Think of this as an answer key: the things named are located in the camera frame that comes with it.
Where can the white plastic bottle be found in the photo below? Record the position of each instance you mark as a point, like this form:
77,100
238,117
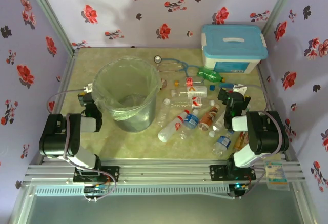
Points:
217,124

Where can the clear bottle with blue cap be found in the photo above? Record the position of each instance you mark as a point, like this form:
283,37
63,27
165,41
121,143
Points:
212,87

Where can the brown label drink bottle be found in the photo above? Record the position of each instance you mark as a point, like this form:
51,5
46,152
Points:
207,120

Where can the orange drink bottle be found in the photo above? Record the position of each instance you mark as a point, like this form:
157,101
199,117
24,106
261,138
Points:
239,142

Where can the green bottle with orange cap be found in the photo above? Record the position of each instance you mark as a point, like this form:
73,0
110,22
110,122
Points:
208,74

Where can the blue label water bottle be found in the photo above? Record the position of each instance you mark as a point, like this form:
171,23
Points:
191,121
223,142

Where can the clear bottle red white label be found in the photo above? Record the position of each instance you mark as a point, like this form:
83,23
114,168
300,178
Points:
196,102

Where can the clear bottle white orange label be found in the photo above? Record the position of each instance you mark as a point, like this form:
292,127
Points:
194,90

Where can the frosted bottle with red cap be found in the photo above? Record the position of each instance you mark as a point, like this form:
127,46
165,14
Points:
169,131

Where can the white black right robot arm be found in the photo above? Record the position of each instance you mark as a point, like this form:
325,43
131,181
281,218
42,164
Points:
266,131

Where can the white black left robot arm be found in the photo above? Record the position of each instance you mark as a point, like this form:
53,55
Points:
57,134

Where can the clear plastic bin liner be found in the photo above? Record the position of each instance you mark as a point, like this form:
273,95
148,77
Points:
107,80

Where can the clear plastic bin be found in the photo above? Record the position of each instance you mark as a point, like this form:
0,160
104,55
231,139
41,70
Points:
138,124

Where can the white box with blue lid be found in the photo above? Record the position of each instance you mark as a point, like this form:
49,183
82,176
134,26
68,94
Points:
230,47

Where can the slim clear bottle white cap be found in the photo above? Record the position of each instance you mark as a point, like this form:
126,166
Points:
162,116

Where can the blue stethoscope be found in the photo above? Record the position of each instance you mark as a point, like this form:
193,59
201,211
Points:
158,59

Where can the black base controller with light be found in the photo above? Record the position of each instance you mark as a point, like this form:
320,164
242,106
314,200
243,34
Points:
237,186

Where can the laminated label card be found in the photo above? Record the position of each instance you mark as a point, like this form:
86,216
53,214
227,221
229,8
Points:
276,178

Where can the small circuit board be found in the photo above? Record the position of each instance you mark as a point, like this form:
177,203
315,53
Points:
94,190

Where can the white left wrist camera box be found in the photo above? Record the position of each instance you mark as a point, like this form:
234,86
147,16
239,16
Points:
89,88

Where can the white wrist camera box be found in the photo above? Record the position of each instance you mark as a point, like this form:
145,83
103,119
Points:
89,88
241,89

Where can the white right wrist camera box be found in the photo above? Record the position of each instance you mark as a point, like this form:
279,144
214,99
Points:
241,89

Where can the aluminium corner post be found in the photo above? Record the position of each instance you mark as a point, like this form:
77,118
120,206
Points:
51,16
280,3

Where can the aluminium frame rail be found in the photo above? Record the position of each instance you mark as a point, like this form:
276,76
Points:
164,170

